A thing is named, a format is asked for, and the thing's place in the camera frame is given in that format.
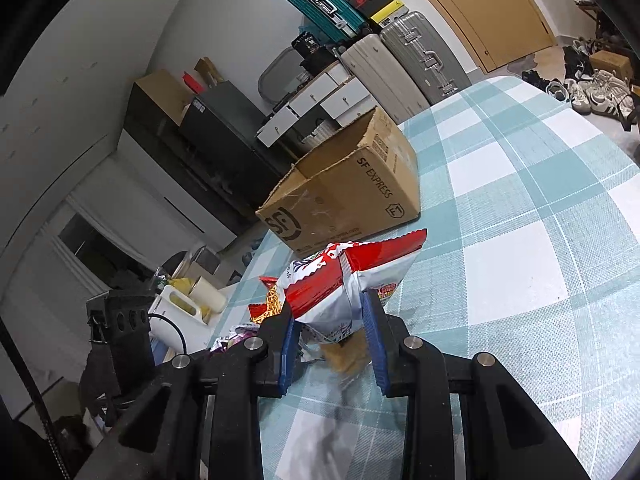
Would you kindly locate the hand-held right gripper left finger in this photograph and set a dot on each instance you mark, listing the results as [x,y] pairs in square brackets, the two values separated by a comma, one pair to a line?
[287,355]

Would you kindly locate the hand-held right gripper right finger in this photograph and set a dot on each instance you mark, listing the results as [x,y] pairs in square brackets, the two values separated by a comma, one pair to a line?
[375,340]

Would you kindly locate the clear cracker pack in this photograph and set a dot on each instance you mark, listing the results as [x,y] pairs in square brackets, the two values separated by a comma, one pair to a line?
[345,360]

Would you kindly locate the purple snack packet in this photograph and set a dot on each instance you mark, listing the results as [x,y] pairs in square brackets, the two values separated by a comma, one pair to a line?
[235,336]

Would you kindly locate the white red noodle snack bag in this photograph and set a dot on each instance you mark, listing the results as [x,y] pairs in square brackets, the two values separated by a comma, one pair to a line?
[340,285]

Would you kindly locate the white electric kettle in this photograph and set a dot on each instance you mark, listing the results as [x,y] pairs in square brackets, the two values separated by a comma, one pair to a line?
[170,320]

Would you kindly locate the yellow plastic bag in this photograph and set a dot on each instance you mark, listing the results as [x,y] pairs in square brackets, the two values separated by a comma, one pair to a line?
[182,286]

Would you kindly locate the cream tumbler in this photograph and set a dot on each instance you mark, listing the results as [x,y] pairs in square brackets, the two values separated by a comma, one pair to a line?
[210,295]

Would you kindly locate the woven laundry basket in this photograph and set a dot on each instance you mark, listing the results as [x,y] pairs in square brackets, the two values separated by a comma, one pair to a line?
[317,134]

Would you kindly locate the white drawer desk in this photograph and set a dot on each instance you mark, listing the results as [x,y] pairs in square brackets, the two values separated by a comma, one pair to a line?
[315,100]

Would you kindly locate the beige suitcase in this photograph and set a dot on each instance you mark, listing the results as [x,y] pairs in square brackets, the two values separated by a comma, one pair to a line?
[385,77]

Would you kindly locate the brown cardboard piece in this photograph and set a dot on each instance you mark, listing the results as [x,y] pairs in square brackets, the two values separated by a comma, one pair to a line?
[209,70]

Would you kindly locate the oval grey mirror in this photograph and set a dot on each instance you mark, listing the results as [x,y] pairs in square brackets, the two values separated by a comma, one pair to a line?
[277,75]

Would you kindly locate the silver suitcase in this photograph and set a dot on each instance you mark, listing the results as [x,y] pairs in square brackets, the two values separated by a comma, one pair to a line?
[425,55]

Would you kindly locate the pile of loose shoes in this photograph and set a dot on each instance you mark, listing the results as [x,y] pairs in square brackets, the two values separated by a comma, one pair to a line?
[585,87]

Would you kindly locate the teal suitcase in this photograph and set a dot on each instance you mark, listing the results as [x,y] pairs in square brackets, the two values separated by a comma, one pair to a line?
[325,7]

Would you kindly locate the wooden door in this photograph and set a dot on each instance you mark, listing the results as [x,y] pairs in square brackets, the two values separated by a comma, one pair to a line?
[480,10]

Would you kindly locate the small brown cardboard box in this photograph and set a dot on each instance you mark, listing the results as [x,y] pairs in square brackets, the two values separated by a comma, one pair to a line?
[610,64]

